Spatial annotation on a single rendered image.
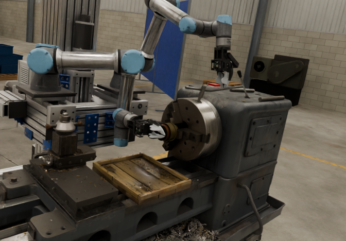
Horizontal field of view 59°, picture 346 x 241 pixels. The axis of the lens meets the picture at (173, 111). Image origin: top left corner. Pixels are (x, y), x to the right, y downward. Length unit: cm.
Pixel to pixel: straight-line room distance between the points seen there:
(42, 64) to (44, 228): 76
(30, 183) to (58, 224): 29
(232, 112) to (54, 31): 111
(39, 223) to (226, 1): 1205
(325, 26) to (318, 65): 127
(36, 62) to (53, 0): 55
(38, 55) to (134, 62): 43
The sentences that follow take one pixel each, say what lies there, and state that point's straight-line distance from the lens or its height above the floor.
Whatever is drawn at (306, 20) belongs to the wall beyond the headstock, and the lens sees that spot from 1164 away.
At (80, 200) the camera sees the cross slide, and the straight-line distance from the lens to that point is 107.
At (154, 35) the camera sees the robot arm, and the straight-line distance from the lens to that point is 196.
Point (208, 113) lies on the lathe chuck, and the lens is 148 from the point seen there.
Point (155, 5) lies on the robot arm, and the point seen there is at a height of 167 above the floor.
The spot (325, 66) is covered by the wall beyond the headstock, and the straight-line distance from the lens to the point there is 1138.
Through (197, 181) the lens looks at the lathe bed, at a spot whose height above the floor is 87.
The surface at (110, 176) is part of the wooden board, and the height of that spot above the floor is 90.
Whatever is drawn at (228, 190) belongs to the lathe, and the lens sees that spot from 170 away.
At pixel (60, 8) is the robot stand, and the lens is 190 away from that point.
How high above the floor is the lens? 151
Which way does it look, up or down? 13 degrees down
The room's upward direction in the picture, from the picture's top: 8 degrees clockwise
